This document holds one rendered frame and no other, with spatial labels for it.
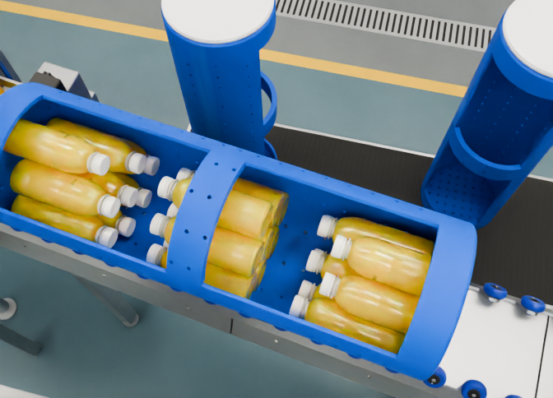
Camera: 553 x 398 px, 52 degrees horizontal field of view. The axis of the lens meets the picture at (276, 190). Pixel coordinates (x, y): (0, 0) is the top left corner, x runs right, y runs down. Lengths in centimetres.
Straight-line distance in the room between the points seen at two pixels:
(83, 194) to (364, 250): 51
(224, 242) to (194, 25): 62
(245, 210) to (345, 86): 170
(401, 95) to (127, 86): 123
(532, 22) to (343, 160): 96
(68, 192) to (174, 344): 115
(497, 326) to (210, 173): 66
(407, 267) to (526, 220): 136
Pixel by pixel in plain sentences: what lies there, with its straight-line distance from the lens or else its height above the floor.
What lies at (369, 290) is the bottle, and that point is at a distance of 96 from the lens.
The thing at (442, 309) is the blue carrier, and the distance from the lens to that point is 90.
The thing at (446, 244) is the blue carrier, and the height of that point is 123.
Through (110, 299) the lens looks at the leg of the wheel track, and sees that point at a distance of 188.
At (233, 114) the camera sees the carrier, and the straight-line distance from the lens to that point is 161.
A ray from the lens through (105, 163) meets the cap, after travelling 109.
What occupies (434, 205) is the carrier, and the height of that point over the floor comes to 16.
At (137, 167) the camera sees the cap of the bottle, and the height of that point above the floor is 111.
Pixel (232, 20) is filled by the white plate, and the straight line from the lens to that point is 142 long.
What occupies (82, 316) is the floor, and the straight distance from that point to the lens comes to 225.
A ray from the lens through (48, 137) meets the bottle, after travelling 111.
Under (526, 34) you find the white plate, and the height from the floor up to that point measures 104.
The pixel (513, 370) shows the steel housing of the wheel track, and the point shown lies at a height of 93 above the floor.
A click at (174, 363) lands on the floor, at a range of 212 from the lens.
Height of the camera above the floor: 206
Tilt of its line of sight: 63 degrees down
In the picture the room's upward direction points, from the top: 1 degrees counter-clockwise
